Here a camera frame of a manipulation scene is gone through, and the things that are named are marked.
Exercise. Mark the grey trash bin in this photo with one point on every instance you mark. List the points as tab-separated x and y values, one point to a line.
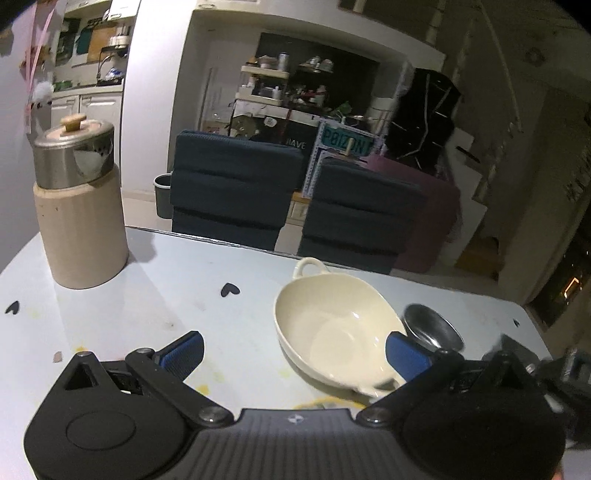
161	198

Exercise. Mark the pink ribbon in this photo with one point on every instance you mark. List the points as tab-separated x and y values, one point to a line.
31	64

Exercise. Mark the black storage rack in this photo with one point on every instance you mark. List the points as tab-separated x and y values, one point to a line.
314	69

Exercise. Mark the beige jug with steel lid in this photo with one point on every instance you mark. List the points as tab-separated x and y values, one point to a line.
78	230

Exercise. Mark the round steel bowl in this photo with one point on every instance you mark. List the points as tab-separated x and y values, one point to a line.
434	327

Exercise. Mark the white storage shelf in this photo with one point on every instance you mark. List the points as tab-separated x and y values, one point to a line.
265	69

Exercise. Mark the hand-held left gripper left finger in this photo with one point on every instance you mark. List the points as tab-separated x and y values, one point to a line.
184	353

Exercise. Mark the teal cutting board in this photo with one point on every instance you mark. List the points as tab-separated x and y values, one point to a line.
84	42

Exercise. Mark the dark blue chair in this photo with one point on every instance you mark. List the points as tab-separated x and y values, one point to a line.
231	184
360	212

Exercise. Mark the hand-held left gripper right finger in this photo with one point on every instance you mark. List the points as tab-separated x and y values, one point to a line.
406	357

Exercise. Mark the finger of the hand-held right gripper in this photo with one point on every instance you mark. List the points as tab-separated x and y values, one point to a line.
524	350

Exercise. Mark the white plush ornament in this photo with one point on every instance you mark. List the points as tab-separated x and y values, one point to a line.
42	91

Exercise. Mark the teal licence plate sign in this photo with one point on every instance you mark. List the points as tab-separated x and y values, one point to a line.
341	138

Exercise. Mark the purple chair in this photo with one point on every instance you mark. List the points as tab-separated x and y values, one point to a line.
434	221

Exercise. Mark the black vest with white trim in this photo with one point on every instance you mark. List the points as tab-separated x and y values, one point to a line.
425	120

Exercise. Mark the wooden cutting board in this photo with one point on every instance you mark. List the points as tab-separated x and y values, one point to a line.
98	46

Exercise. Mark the white kitchen cabinet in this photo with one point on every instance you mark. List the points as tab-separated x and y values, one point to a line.
97	108

